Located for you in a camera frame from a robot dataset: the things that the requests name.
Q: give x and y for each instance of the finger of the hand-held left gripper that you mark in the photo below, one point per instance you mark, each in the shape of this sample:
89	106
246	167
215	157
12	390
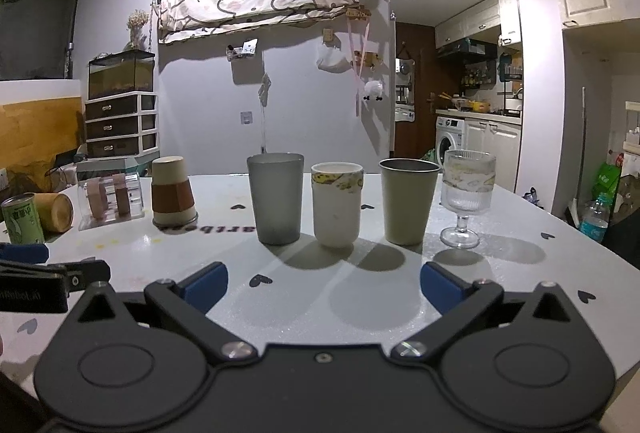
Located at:
24	253
87	272

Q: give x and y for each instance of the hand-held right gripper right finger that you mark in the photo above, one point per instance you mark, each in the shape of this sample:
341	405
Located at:
444	287

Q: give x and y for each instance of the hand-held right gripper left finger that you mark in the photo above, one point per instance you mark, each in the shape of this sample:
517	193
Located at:
204	287

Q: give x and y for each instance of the paper cup with brown sleeve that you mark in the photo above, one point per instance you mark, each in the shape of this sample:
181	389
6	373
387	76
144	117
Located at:
173	195

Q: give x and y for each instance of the bamboo cup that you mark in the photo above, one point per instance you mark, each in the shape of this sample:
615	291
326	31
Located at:
57	212

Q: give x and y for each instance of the beige metal cup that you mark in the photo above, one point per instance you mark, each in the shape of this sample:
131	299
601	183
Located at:
407	208

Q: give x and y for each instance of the grey plastic cup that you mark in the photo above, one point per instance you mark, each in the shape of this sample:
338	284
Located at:
276	203

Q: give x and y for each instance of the white ceramic cup patterned rim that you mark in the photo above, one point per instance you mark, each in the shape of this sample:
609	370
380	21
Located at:
336	213

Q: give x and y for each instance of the green tin can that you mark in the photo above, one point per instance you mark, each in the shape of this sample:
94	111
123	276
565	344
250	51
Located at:
20	220

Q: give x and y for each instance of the clear acrylic holder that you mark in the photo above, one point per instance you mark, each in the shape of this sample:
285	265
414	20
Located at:
107	203

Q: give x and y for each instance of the ribbed glass goblet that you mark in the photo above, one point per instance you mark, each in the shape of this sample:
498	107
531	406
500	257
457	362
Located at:
467	193

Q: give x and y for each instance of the white washing machine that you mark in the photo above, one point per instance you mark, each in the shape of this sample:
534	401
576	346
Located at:
450	142

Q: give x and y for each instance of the brown and white drawer unit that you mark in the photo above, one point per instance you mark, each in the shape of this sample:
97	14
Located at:
120	127

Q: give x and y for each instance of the clear water bottle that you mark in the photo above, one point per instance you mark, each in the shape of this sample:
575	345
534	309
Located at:
594	220

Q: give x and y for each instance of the yellow pot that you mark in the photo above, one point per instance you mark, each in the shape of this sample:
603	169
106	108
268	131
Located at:
477	105

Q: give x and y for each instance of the green bag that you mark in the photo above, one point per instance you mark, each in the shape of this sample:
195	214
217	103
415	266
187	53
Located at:
607	180

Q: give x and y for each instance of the glass fish tank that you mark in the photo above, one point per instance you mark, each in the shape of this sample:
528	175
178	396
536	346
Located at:
120	75

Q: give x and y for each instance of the white plush sheep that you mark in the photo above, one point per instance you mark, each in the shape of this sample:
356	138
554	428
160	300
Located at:
374	91

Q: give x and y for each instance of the black range hood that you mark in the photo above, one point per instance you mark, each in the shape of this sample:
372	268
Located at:
467	49

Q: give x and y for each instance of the white hanging bag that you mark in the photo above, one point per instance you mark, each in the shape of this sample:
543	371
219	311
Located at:
332	59

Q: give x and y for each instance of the dried flower bunch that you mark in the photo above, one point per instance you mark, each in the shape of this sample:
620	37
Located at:
137	23

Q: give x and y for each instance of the wall mirror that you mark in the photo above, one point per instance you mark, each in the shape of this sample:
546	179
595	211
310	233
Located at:
404	69

